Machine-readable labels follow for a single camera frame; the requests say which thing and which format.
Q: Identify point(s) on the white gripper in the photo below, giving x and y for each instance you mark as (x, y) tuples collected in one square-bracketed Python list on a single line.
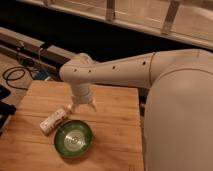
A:
[(81, 94)]

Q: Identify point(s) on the white plastic bottle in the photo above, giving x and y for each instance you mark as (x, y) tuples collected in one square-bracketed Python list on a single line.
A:
[(55, 119)]

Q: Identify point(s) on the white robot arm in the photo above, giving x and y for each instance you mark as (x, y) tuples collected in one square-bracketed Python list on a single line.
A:
[(178, 119)]

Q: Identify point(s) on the green ceramic bowl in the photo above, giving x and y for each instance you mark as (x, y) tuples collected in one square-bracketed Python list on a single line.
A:
[(73, 139)]

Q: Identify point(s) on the black object at left edge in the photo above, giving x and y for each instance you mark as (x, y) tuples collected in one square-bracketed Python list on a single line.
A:
[(6, 110)]

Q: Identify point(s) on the grey baseboard rail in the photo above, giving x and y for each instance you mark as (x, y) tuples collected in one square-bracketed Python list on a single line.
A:
[(47, 56)]

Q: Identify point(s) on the wooden window frame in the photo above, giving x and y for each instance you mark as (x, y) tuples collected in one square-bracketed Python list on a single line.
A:
[(187, 21)]

